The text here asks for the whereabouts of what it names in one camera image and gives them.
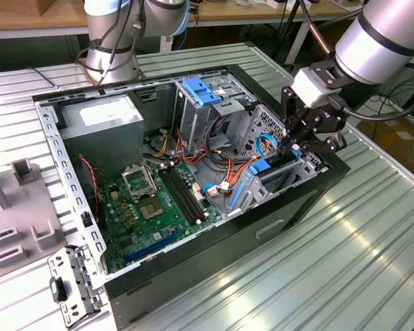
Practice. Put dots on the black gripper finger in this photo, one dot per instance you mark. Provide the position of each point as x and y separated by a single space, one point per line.
287 110
326 145

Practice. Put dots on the hard disk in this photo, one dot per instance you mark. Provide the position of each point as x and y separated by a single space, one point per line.
260 169

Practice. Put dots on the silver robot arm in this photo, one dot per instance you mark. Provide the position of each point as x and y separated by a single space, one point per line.
376 41

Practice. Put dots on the grey metal disk bay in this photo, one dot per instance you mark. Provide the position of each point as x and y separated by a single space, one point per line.
310 165

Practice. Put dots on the large cardboard box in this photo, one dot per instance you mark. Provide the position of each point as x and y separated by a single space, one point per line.
400 145

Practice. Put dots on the black tripod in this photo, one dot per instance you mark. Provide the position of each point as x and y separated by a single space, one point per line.
287 31

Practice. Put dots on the blue plastic drive latch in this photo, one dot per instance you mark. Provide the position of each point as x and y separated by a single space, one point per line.
200 93

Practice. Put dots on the grey optical drive cage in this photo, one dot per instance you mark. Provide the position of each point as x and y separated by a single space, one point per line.
196 124

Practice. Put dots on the wooden desk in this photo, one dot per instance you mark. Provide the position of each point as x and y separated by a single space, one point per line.
221 13

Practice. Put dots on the black RAM slot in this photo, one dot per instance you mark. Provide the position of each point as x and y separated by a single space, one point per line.
193 194
187 194
176 194
182 194

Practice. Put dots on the black PC case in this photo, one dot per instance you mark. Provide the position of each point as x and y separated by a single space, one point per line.
227 248

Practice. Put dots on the green motherboard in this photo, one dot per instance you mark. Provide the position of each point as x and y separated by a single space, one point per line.
170 210

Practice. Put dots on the CPU socket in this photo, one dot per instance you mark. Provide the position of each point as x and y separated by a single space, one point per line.
151 209

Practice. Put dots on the grey power supply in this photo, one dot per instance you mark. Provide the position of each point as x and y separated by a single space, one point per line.
103 145

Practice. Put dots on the blue expansion slot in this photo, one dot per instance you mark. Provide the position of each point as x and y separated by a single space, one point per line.
152 247

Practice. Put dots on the black case fan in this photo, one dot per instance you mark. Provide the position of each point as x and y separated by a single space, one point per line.
103 217

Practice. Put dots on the grey parts rack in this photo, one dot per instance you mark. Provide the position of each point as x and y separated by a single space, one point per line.
27 207

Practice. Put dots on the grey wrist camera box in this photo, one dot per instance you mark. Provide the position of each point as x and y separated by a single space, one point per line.
314 86

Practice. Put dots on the metal card retention bracket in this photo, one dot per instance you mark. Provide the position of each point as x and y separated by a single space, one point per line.
77 272

